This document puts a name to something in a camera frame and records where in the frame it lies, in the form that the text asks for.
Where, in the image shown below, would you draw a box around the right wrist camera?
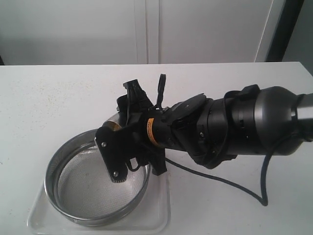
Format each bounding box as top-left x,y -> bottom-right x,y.
123,79 -> 153,113

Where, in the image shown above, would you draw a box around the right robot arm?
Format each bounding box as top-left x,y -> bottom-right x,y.
95,85 -> 313,183

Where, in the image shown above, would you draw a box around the round steel mesh sieve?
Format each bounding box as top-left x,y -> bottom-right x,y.
44,130 -> 151,227

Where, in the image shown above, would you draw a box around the white cabinet doors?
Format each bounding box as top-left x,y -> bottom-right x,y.
0,0 -> 285,65

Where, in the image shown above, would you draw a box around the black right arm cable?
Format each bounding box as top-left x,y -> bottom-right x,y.
156,73 -> 304,208

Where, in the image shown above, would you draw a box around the stainless steel cup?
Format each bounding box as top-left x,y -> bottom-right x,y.
102,112 -> 123,131

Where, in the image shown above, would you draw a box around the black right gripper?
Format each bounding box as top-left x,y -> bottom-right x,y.
95,94 -> 182,183

